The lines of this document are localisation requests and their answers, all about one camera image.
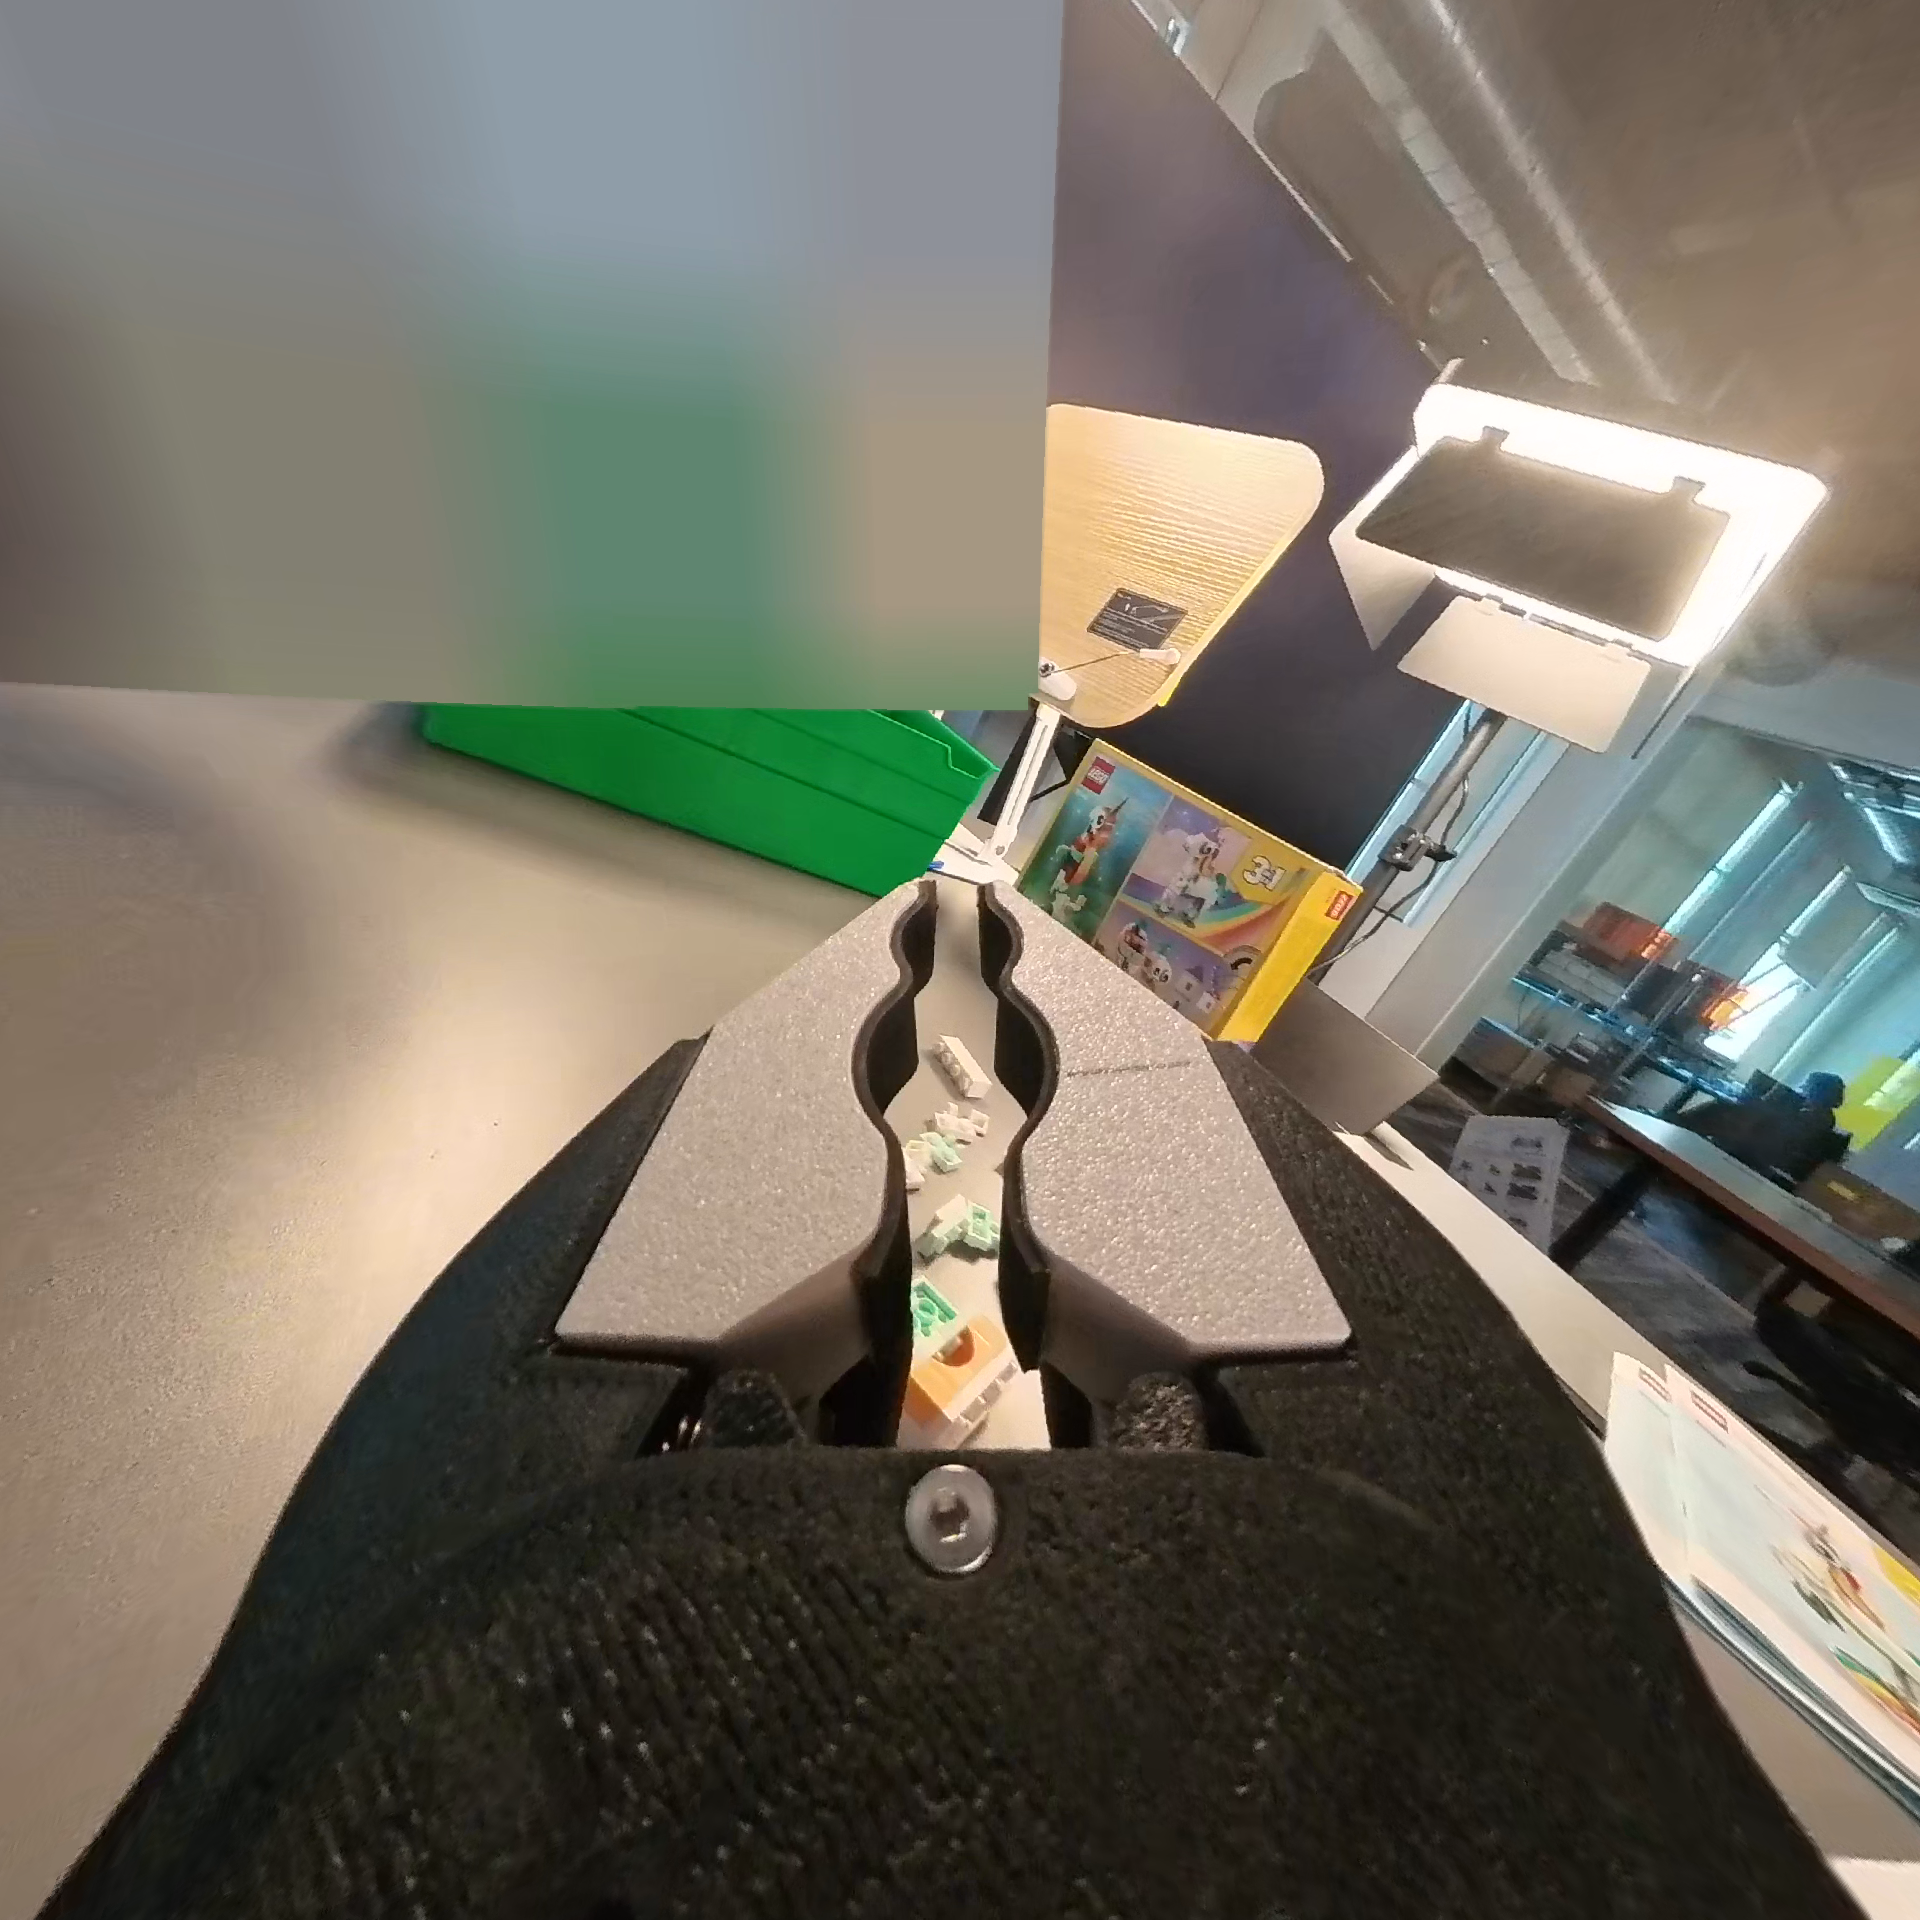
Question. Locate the small white lego plate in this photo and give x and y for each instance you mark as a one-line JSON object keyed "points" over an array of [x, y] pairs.
{"points": [[957, 1125]]}

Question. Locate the green plastic bin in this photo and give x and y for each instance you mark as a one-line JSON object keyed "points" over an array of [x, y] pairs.
{"points": [[675, 795]]}

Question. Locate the grey metal plate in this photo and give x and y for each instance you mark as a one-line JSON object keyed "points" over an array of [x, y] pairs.
{"points": [[1351, 1065]]}

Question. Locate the pale mint lego plate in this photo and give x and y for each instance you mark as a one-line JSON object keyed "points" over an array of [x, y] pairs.
{"points": [[957, 1231]]}

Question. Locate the orange and white lego brick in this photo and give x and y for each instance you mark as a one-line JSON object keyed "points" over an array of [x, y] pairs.
{"points": [[960, 1380]]}

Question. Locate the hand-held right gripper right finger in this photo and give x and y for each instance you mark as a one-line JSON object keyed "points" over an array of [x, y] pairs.
{"points": [[1170, 1184]]}

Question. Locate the silver ventilation duct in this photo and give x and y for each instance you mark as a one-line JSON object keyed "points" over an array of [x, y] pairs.
{"points": [[1544, 165]]}

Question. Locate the mint green lego plate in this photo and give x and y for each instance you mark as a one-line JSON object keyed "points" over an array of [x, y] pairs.
{"points": [[939, 1309]]}

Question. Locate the printed paper sheet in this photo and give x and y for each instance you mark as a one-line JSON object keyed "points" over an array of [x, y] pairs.
{"points": [[1508, 1179]]}

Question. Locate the small mint lego piece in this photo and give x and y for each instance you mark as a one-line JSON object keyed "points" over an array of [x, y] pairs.
{"points": [[931, 1158]]}

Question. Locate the light wooden panel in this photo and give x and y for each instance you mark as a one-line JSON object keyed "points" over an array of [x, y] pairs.
{"points": [[1170, 510]]}

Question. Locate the lego instruction booklet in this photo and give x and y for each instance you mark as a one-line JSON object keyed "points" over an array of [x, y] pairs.
{"points": [[1800, 1590]]}

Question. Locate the brown wooden table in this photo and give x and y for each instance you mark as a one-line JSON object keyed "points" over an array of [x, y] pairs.
{"points": [[1725, 1179]]}

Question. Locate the white desk stand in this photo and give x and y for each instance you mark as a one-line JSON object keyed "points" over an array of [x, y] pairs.
{"points": [[1033, 765]]}

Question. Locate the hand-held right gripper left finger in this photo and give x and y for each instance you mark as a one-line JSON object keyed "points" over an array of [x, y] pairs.
{"points": [[751, 1171]]}

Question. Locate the colourful lego box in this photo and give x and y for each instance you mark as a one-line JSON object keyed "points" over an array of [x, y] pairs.
{"points": [[1201, 901]]}

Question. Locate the white light panel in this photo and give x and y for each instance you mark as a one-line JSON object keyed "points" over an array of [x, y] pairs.
{"points": [[1544, 540]]}

